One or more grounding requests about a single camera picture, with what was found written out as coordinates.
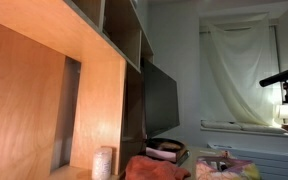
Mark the sheer white curtain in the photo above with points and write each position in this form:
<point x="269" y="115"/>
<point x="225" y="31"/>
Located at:
<point x="238" y="60"/>

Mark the wooden shelf unit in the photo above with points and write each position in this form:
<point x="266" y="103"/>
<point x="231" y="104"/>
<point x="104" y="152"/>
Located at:
<point x="36" y="38"/>

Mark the black monitor screen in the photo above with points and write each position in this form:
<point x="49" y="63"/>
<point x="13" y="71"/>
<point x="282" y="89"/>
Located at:
<point x="160" y="100"/>

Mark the floral cosmetic pouch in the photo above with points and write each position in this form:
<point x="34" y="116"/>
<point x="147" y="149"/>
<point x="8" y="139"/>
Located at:
<point x="225" y="167"/>

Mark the orange towel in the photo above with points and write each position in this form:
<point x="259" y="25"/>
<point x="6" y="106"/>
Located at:
<point x="145" y="168"/>

